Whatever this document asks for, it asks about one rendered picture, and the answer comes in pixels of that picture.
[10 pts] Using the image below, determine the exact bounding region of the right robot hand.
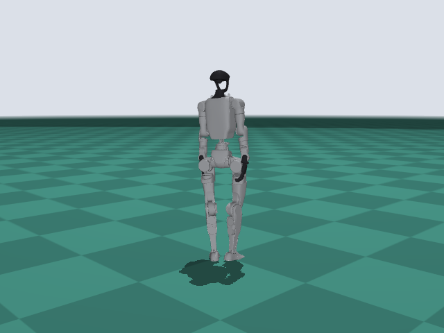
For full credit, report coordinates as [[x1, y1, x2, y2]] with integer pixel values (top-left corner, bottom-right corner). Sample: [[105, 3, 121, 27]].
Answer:
[[235, 155, 249, 182]]

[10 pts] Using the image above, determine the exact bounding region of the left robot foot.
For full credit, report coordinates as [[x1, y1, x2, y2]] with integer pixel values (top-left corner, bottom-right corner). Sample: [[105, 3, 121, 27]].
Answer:
[[210, 249, 220, 262]]

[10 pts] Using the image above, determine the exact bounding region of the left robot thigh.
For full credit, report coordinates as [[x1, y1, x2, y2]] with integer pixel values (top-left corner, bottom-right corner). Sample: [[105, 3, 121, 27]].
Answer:
[[198, 157, 218, 216]]

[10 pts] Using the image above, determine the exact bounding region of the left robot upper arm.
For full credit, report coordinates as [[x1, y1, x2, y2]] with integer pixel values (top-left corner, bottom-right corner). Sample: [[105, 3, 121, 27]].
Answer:
[[198, 101, 210, 137]]

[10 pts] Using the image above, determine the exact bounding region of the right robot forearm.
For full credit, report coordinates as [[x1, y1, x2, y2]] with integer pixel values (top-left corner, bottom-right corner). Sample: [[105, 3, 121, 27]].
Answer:
[[238, 126, 250, 161]]

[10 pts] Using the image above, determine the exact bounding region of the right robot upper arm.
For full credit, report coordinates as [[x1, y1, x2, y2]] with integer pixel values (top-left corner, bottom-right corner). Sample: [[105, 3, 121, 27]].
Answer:
[[230, 99, 245, 136]]

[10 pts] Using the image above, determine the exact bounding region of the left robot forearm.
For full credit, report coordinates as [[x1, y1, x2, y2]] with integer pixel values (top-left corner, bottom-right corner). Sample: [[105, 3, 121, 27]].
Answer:
[[198, 131, 208, 159]]

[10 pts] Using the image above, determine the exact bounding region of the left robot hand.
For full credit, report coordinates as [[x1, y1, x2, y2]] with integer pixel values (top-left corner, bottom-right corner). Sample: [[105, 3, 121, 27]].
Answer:
[[199, 155, 204, 175]]

